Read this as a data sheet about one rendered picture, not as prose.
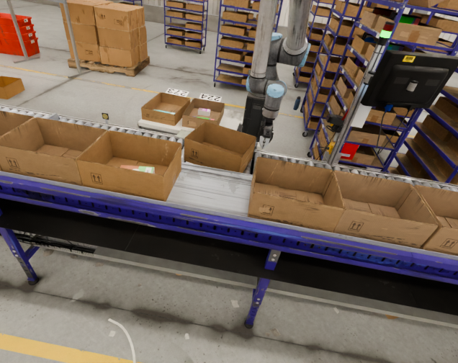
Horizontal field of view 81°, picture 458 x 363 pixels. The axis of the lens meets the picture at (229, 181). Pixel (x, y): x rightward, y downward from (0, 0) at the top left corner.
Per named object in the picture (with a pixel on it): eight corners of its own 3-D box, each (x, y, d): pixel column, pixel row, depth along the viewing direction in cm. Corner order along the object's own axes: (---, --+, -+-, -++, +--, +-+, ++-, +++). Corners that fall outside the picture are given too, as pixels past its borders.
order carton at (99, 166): (181, 169, 149) (182, 142, 138) (164, 204, 125) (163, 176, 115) (112, 156, 150) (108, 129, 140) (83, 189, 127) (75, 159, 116)
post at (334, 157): (333, 171, 206) (389, 45, 152) (335, 175, 203) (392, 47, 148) (317, 168, 207) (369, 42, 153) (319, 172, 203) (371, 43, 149)
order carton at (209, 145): (253, 158, 192) (257, 136, 181) (238, 179, 169) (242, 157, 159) (203, 141, 201) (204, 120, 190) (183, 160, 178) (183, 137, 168)
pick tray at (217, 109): (223, 113, 245) (225, 103, 239) (216, 132, 214) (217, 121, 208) (193, 108, 246) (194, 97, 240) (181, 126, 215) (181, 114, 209)
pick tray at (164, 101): (190, 108, 244) (190, 98, 238) (174, 126, 214) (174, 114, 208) (160, 102, 247) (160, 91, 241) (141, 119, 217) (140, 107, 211)
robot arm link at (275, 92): (286, 85, 148) (283, 91, 141) (281, 106, 156) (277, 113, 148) (270, 81, 150) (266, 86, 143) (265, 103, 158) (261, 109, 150)
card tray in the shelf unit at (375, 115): (346, 101, 255) (350, 91, 249) (379, 107, 253) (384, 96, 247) (353, 118, 223) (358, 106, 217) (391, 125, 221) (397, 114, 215)
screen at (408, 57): (399, 142, 190) (456, 56, 152) (415, 156, 178) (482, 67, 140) (340, 142, 179) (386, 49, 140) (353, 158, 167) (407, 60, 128)
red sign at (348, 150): (351, 160, 199) (358, 145, 191) (351, 160, 198) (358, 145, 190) (330, 155, 199) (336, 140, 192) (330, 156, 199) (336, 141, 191)
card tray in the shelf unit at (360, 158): (331, 138, 279) (335, 130, 273) (361, 144, 277) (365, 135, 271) (337, 159, 247) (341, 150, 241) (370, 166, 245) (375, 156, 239)
